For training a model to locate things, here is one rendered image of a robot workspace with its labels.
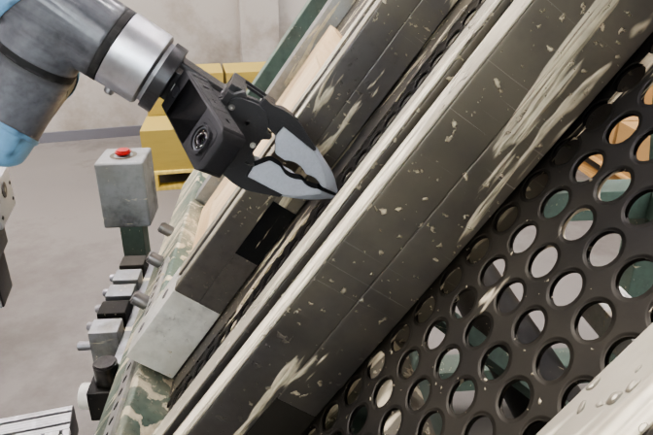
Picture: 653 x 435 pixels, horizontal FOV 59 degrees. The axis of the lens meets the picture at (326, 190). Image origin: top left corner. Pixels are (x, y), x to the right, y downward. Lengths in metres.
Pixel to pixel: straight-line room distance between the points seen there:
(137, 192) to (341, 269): 1.22
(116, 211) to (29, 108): 1.02
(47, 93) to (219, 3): 4.23
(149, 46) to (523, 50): 0.34
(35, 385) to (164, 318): 1.61
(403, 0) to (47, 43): 0.36
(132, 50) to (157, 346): 0.43
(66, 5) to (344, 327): 0.36
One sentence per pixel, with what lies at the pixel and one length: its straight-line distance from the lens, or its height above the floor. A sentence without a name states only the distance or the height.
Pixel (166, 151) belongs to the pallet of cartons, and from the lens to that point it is 3.72.
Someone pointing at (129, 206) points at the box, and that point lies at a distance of 1.58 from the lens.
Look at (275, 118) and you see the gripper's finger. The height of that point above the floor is 1.28.
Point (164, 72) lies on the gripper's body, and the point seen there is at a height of 1.33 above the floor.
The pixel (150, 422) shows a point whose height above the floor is 0.89.
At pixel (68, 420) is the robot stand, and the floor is 0.23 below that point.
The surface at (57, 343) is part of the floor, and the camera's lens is 2.56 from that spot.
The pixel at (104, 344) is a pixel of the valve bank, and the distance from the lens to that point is 1.21.
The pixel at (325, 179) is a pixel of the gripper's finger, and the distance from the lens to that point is 0.59.
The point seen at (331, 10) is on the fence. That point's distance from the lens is 1.23.
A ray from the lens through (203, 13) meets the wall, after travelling 4.78.
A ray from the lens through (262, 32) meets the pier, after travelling 4.75.
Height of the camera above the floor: 1.44
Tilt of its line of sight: 23 degrees down
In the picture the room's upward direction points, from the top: straight up
